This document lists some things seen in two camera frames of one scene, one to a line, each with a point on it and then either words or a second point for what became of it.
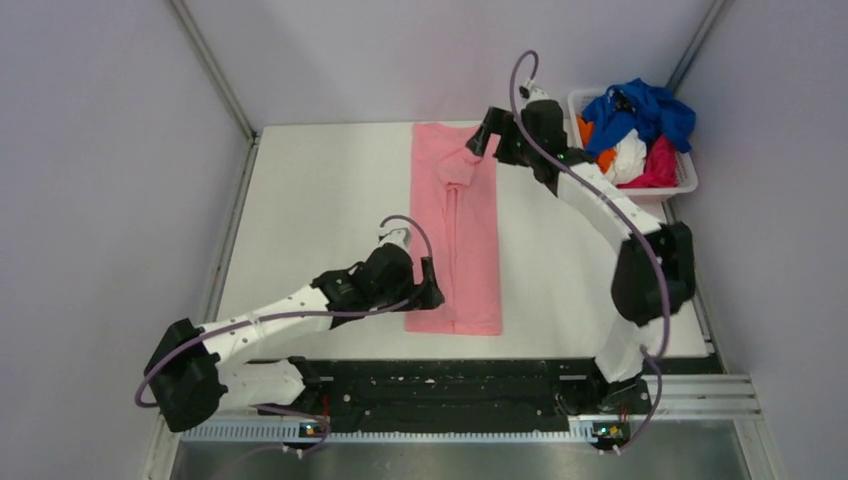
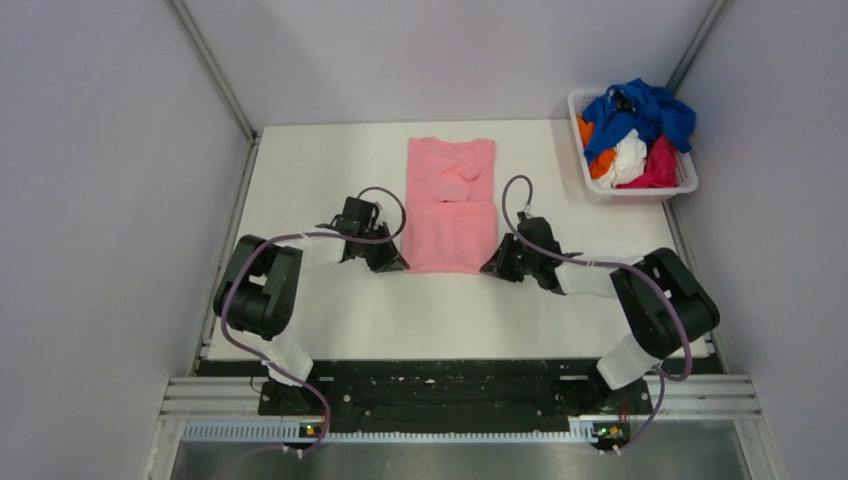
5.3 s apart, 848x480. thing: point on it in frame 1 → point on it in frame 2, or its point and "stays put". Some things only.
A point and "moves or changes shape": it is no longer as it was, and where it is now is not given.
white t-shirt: x=629 y=159 stays put
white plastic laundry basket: x=686 y=168 stays put
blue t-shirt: x=635 y=104 stays put
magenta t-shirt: x=661 y=167 stays put
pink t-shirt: x=455 y=222 moves or changes shape
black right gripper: x=500 y=123 → x=498 y=265
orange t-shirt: x=604 y=158 stays put
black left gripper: x=423 y=296 → x=389 y=260
